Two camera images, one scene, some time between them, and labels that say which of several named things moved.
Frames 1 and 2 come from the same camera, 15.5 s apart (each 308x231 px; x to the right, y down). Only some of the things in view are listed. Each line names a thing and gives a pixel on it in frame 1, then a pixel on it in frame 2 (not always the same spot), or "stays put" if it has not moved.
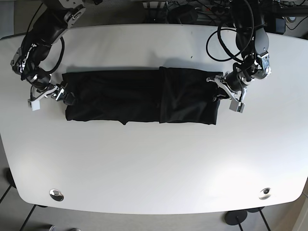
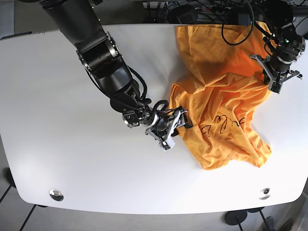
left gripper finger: [70, 98] → [188, 123]
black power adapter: [185, 14] stays put
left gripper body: [42, 86] → [161, 120]
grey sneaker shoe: [74, 229] → [270, 222]
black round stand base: [231, 217] stays put
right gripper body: [235, 83] → [276, 67]
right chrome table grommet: [265, 194] stays put
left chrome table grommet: [56, 194] stays put
